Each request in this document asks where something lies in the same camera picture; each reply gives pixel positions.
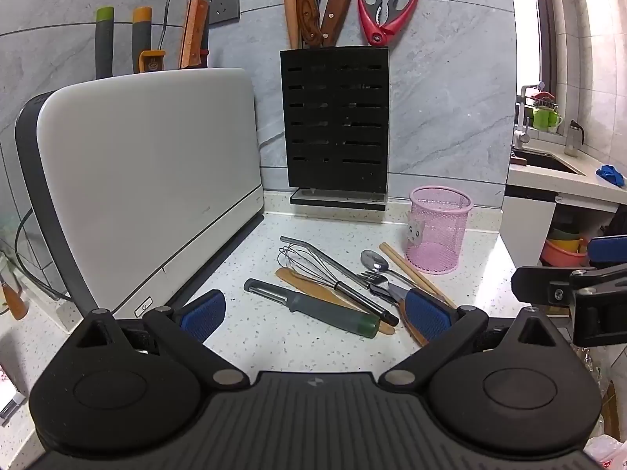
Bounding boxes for wooden spatula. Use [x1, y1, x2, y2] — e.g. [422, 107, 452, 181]
[274, 268, 397, 336]

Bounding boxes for black hanging cloth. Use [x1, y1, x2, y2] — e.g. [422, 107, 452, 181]
[600, 206, 627, 238]

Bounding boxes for patterned wooden knife handle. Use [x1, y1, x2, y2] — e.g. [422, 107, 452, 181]
[296, 0, 324, 49]

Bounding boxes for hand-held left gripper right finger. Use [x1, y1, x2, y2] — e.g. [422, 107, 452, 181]
[379, 288, 559, 387]

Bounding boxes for clear plastic bag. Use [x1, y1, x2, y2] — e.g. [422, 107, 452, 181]
[582, 347, 627, 470]

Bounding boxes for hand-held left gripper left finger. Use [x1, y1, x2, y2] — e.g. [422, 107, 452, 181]
[73, 290, 250, 387]

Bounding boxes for green cups on rack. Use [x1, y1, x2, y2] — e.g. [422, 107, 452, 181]
[531, 90, 564, 133]

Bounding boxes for metal fork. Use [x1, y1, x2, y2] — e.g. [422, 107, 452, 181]
[361, 269, 393, 289]

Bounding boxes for wooden chopstick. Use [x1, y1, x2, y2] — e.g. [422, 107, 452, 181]
[384, 242, 458, 309]
[379, 245, 451, 305]

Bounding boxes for wooden rolling pin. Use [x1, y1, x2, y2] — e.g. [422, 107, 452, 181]
[281, 0, 301, 51]

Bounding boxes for red kitchen scissors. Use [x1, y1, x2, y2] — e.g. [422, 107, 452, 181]
[357, 0, 421, 47]

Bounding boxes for metal spoon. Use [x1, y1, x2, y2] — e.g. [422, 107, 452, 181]
[361, 249, 422, 295]

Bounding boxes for grey peeler with green end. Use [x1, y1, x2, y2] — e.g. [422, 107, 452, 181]
[243, 278, 382, 338]

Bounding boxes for white sink counter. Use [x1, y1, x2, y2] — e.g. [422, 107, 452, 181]
[502, 149, 624, 266]

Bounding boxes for black power cable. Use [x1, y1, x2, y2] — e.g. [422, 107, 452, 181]
[156, 0, 186, 52]

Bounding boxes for black knife block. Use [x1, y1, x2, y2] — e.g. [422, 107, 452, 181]
[280, 46, 391, 212]

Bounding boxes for stacked plastic basins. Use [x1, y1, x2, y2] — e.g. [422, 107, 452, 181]
[541, 228, 589, 268]

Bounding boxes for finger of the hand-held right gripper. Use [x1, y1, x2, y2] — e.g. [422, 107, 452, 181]
[512, 263, 627, 348]
[588, 236, 627, 265]

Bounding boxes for dark green handle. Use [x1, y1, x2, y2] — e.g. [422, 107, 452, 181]
[200, 7, 211, 67]

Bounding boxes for clear bottle with black cap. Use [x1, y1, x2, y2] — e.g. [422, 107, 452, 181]
[563, 120, 586, 157]

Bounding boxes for white countertop appliance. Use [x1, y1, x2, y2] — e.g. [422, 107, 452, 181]
[14, 67, 265, 324]

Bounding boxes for orange square frame handle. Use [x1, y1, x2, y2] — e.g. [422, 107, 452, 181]
[138, 50, 166, 74]

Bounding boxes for pink mesh utensil cup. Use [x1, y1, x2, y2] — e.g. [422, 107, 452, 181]
[406, 185, 474, 275]

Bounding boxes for grey handle with green tip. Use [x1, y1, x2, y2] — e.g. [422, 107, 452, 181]
[94, 6, 115, 80]

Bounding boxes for metal sink faucet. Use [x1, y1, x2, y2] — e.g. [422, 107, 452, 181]
[514, 83, 545, 154]

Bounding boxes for metal whisk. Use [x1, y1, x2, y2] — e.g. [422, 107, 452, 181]
[278, 247, 400, 326]

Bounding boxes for bent metal straw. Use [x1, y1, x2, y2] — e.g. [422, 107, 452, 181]
[280, 236, 373, 289]

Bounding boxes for grey handle with orange tip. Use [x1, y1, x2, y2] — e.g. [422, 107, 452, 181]
[132, 6, 152, 75]

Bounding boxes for black appliance cable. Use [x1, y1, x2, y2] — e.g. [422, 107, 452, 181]
[14, 206, 70, 300]

